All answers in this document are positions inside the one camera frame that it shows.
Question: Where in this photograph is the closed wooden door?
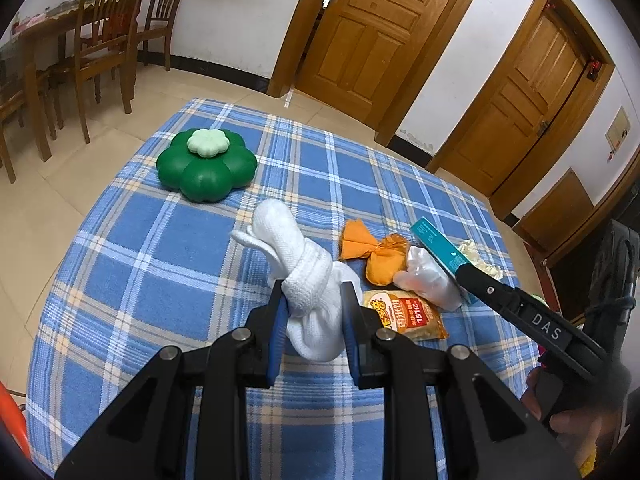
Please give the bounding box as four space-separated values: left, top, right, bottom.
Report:
435 0 616 221

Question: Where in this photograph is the small wooden cabinet door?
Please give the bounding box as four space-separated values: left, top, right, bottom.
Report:
512 167 596 256

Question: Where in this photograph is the orange plastic stool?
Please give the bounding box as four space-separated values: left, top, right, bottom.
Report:
0 382 31 461

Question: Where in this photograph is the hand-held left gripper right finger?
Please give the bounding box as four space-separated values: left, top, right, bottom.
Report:
340 282 583 480

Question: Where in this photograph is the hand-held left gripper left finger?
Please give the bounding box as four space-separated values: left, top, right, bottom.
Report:
54 277 291 480

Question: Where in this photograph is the white sock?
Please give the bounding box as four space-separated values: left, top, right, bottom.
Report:
231 198 361 363

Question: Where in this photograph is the orange snack packet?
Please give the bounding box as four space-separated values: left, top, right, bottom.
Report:
361 290 449 343

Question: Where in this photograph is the blue plaid tablecloth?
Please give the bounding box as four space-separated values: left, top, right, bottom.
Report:
25 97 543 480

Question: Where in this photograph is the open wooden door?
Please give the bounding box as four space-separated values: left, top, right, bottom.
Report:
295 0 476 128

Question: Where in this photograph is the green flower-shaped container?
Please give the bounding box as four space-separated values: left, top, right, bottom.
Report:
156 128 258 203

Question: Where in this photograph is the wooden dining table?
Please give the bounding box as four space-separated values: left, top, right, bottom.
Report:
0 0 151 161

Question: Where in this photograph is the crumpled clear plastic bag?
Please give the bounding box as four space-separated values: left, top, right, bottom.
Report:
392 246 463 311

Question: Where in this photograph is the wooden chair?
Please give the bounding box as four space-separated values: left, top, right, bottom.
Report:
47 0 160 143
0 67 53 183
136 0 196 72

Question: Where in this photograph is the person's right hand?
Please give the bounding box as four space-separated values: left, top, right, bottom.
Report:
520 366 633 468

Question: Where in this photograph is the teal cardboard box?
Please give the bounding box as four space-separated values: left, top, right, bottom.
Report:
410 217 481 305

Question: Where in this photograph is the pink packet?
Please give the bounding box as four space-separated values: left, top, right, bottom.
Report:
12 12 46 31

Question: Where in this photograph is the framed wall notice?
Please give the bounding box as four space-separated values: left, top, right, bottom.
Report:
604 105 632 163

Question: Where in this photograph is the orange candy-shaped pouch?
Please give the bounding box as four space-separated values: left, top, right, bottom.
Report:
339 220 408 288

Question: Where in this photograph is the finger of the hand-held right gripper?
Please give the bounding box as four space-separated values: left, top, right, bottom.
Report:
452 262 606 381

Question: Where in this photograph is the wooden door frame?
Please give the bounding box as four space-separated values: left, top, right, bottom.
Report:
266 0 493 147

